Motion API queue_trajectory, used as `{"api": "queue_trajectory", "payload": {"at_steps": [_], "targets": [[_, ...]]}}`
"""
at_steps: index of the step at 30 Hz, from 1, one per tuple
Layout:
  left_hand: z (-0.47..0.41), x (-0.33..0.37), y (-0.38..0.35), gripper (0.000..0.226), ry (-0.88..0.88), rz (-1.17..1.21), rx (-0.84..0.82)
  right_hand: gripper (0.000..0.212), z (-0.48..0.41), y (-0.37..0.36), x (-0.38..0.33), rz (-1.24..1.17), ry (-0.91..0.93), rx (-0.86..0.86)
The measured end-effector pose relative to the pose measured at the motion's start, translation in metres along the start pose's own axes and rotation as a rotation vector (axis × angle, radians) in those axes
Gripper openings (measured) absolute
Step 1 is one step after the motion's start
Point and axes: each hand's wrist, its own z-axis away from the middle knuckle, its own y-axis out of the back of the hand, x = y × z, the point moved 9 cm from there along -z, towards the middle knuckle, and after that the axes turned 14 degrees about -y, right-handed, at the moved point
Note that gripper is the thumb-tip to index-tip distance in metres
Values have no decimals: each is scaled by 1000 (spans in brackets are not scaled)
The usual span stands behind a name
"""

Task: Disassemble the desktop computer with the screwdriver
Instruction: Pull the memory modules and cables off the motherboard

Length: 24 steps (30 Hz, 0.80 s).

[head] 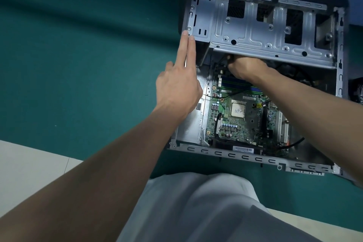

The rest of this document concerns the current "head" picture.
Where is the person's left forearm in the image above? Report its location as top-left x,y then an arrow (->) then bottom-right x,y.
0,106 -> 188,242

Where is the thin black wire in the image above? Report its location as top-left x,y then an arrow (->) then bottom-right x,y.
202,88 -> 248,101

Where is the green floor mat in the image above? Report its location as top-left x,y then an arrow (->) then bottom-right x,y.
0,0 -> 363,234

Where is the thick black case cable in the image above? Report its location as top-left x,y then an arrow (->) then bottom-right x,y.
279,136 -> 306,150

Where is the green motherboard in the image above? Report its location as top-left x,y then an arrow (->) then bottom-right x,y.
205,64 -> 292,157

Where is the desktop computer case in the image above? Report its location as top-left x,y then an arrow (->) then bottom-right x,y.
167,0 -> 351,177

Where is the hard drive with cables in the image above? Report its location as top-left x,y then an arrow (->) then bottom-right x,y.
348,78 -> 363,104

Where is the person's left hand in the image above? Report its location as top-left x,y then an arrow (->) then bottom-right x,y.
155,29 -> 204,122

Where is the person's right forearm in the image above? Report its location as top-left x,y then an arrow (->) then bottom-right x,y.
254,67 -> 363,189

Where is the person's right hand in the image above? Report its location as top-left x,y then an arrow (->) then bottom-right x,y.
226,54 -> 271,84

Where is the silver metal drive cage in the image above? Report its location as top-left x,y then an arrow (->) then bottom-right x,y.
209,0 -> 340,70

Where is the person's white shirt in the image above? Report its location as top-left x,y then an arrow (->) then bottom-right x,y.
116,172 -> 323,242

